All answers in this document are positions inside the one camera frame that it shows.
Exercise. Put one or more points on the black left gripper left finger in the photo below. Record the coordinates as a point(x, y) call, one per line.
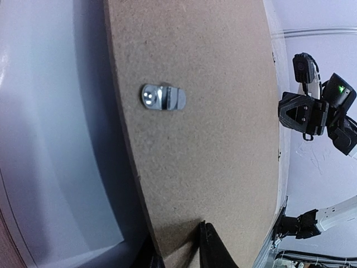
point(154, 259)

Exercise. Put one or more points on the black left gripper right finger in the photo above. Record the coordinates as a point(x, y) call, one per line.
point(212, 251)

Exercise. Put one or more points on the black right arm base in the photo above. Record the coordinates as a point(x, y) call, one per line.
point(301, 227)

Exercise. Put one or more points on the silver metal turn clip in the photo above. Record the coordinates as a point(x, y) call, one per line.
point(163, 97)

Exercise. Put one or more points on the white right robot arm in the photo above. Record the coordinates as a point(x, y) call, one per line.
point(321, 211)

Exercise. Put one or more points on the red and black photo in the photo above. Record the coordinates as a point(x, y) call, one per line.
point(68, 197)

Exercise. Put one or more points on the red wooden picture frame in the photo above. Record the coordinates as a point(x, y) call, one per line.
point(14, 252)

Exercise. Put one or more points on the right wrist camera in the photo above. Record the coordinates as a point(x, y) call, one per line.
point(307, 73)

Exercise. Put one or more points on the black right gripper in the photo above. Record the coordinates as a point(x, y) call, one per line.
point(302, 113)

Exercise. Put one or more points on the brown cardboard backing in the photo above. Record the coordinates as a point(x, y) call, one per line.
point(216, 160)

